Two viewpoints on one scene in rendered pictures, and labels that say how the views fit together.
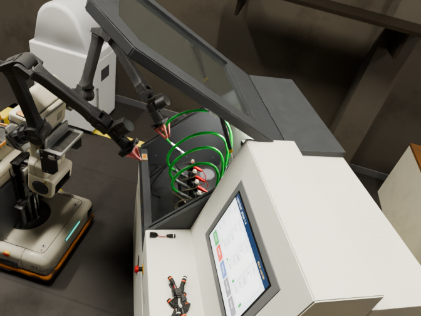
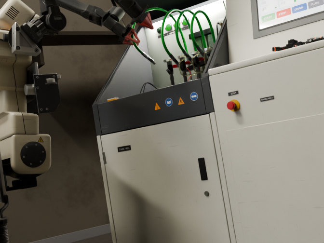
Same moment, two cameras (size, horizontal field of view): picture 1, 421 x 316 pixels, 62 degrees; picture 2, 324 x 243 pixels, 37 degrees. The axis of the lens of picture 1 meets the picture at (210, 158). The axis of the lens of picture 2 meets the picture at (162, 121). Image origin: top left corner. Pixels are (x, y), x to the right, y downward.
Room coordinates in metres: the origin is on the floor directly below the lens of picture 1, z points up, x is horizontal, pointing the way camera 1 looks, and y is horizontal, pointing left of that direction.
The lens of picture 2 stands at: (-0.50, 1.68, 0.65)
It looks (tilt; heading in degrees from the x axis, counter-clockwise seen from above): 4 degrees up; 323
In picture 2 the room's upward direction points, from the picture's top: 9 degrees counter-clockwise
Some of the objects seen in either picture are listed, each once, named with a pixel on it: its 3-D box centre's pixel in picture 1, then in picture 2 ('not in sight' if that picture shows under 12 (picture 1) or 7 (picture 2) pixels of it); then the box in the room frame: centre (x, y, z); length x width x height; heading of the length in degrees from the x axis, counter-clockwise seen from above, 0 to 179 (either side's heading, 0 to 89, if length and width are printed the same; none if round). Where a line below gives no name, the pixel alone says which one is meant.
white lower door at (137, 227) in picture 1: (137, 239); (162, 196); (1.40, 0.33, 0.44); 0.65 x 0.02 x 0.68; 19
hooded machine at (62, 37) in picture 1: (77, 64); not in sight; (3.14, 1.54, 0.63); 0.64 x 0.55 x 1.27; 86
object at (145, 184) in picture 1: (145, 193); (150, 108); (1.41, 0.32, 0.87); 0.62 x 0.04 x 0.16; 19
